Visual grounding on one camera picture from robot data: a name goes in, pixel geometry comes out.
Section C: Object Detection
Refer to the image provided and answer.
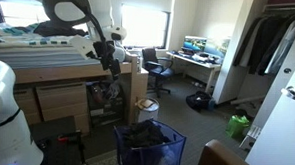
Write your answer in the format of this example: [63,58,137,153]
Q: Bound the blue mesh laundry hamper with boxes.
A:
[113,120,186,165]

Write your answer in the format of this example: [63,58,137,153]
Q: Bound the dark clothes in hamper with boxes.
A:
[123,120,171,148]

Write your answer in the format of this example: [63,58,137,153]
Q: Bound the white trash can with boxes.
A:
[135,97,160,122]

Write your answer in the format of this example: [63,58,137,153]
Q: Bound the black bag on floor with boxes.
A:
[186,91,216,112]

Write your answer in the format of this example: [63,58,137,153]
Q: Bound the black office chair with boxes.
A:
[142,47,174,97]

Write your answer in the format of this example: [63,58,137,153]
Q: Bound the wooden drawer dresser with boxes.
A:
[11,78,93,135]

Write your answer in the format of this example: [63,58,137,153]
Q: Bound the dark pile on bed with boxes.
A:
[34,21,87,37]

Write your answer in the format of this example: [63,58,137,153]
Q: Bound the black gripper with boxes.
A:
[93,41,121,81]

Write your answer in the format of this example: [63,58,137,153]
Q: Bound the computer monitor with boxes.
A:
[183,36,206,52]

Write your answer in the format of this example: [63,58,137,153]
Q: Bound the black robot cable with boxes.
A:
[52,0,116,55]

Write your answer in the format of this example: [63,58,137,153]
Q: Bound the brown wooden chair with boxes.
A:
[197,139,249,165]

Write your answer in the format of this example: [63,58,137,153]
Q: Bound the hanging dark clothes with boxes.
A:
[233,15,295,76]

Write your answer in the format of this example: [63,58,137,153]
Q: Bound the silver door handle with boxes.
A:
[281,86,295,100]

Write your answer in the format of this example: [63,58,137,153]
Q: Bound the white door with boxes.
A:
[246,71,295,165]

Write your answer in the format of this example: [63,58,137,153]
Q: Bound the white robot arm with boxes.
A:
[0,0,127,165]

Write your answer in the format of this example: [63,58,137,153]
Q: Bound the white desk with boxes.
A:
[167,51,221,93]

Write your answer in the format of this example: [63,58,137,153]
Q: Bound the green shopping bag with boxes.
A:
[225,115,249,138]

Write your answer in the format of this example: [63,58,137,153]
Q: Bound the wooden loft bed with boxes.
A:
[0,24,136,113]

